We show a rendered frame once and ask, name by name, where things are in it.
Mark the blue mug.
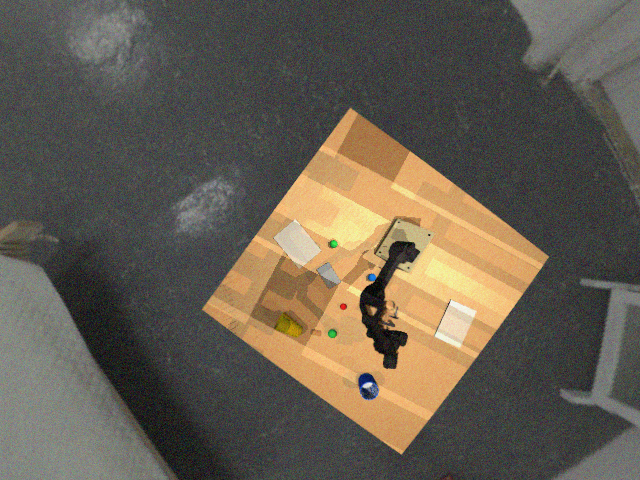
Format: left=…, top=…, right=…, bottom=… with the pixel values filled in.
left=358, top=373, right=379, bottom=400

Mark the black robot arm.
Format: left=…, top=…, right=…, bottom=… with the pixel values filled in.
left=359, top=241, right=420, bottom=369

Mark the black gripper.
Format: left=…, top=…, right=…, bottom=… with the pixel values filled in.
left=366, top=329, right=408, bottom=347

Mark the yellow cup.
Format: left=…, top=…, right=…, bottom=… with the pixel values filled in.
left=274, top=313, right=302, bottom=338

